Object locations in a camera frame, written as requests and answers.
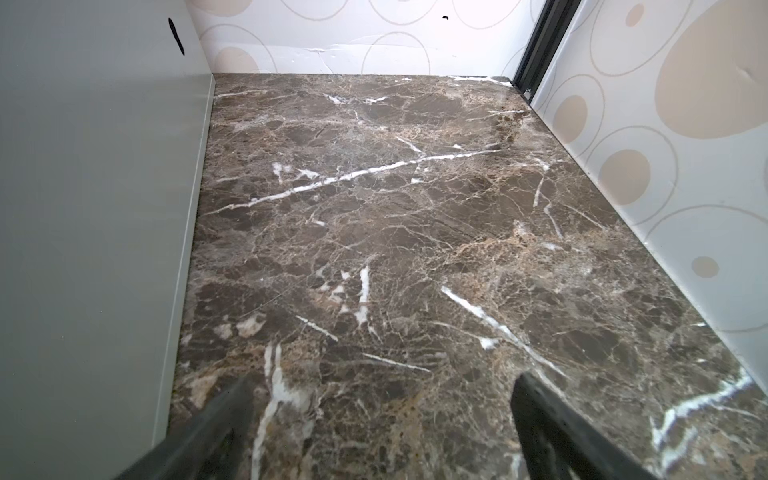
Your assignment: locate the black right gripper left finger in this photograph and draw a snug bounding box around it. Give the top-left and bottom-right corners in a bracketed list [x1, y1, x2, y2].
[117, 378, 253, 480]

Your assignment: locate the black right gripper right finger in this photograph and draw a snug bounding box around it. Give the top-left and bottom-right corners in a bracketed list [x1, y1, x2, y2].
[510, 372, 654, 480]

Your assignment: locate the grey metal cabinet box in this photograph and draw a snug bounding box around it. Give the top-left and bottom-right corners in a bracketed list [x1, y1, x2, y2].
[1, 1, 215, 479]

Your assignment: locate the black corner frame post right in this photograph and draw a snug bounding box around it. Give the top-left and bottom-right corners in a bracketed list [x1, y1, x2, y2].
[512, 0, 581, 103]

